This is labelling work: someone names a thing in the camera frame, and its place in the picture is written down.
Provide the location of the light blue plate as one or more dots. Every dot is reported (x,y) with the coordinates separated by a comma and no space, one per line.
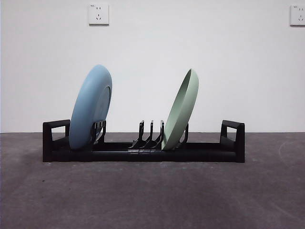
(88,107)

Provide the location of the white wall socket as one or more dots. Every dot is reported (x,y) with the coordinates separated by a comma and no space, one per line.
(98,14)
(297,15)

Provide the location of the pale green plate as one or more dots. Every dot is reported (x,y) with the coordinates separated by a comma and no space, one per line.
(181,114)

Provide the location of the black plate rack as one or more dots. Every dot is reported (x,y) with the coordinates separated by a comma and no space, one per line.
(202,155)

